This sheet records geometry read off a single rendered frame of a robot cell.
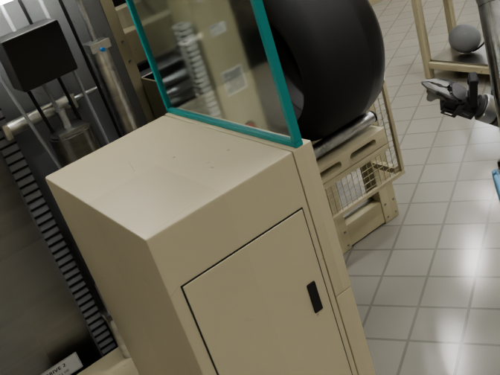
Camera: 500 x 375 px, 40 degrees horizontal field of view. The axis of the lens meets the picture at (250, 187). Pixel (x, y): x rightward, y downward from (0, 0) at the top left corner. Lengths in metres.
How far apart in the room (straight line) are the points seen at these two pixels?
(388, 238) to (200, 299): 2.12
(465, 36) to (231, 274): 3.74
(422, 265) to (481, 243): 0.28
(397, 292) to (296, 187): 1.67
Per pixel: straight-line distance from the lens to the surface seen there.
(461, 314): 2.87
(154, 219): 1.30
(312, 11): 2.05
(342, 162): 2.27
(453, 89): 2.32
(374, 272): 3.17
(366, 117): 2.35
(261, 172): 1.34
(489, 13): 2.01
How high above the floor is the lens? 1.83
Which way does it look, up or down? 26 degrees down
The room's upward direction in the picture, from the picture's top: 18 degrees counter-clockwise
